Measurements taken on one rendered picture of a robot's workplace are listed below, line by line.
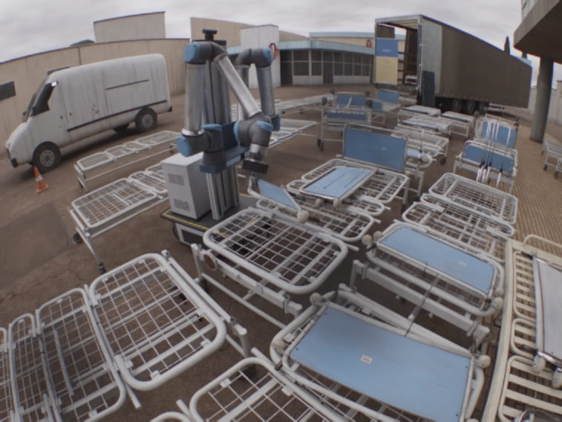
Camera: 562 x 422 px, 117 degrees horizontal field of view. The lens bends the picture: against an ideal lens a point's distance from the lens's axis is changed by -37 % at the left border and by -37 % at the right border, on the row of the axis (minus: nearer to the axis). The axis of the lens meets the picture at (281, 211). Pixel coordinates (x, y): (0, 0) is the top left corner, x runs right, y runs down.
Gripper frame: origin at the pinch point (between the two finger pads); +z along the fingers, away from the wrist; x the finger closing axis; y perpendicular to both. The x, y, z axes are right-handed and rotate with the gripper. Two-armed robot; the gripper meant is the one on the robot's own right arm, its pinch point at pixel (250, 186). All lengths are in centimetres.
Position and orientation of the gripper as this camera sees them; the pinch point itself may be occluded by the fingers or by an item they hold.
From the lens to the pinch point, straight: 142.9
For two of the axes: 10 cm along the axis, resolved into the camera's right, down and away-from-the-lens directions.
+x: -9.7, -2.0, -1.6
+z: -2.3, 9.5, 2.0
